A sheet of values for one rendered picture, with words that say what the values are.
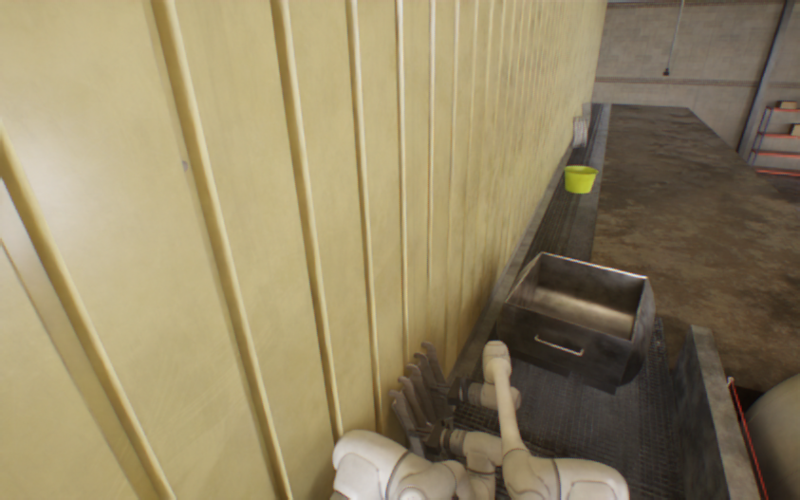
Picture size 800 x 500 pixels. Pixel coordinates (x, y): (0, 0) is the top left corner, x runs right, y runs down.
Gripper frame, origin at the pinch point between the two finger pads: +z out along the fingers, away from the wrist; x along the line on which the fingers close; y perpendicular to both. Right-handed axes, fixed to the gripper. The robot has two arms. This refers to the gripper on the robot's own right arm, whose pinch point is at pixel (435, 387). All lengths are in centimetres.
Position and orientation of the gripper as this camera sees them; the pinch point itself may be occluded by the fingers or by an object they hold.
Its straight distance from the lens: 193.2
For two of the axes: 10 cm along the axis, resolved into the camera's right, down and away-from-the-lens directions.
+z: -8.7, 0.2, 5.0
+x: 4.4, -4.2, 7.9
